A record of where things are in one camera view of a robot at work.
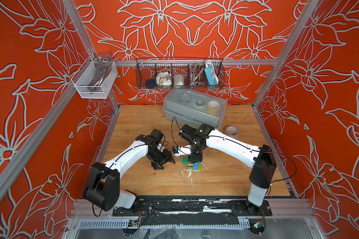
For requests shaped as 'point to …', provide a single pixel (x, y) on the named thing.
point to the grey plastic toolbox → (195, 108)
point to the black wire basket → (179, 73)
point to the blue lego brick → (196, 166)
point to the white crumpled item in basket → (163, 78)
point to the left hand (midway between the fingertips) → (171, 163)
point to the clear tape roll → (232, 131)
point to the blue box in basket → (213, 78)
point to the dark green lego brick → (185, 160)
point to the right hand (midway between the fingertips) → (190, 157)
